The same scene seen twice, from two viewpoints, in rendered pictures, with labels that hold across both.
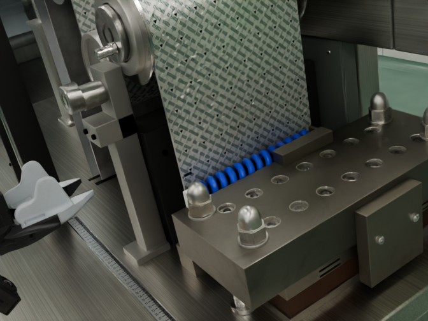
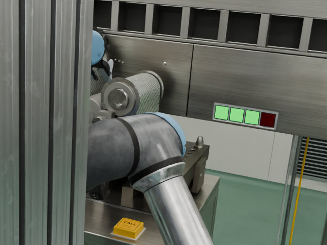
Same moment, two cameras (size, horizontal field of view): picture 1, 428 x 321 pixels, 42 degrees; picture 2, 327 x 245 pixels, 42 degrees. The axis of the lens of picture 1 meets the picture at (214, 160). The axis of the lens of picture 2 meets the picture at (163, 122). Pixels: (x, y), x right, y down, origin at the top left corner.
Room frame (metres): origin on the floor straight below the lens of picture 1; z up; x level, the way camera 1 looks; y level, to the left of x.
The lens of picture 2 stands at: (-0.43, 0.97, 1.56)
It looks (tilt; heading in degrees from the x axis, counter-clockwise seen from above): 15 degrees down; 316
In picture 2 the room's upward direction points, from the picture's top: 5 degrees clockwise
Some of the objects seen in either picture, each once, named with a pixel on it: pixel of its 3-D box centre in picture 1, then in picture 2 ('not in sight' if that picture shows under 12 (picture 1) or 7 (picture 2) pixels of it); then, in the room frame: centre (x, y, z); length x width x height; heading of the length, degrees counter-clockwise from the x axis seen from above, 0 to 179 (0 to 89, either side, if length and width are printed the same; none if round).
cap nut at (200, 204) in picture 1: (199, 197); not in sight; (0.60, 0.03, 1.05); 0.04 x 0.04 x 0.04
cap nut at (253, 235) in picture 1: (250, 223); not in sight; (0.52, -0.03, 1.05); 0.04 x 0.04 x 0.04
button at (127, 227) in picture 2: not in sight; (128, 228); (0.47, 0.21, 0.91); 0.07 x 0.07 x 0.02; 28
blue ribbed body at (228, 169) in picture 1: (259, 164); not in sight; (0.71, -0.06, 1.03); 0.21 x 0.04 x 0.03; 118
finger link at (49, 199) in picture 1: (53, 198); not in sight; (0.56, 0.19, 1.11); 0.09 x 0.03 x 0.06; 109
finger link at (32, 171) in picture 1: (39, 182); not in sight; (0.61, 0.22, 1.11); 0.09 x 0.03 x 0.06; 127
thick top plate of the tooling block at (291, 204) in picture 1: (328, 190); (176, 162); (0.64, -0.14, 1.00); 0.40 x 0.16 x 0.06; 118
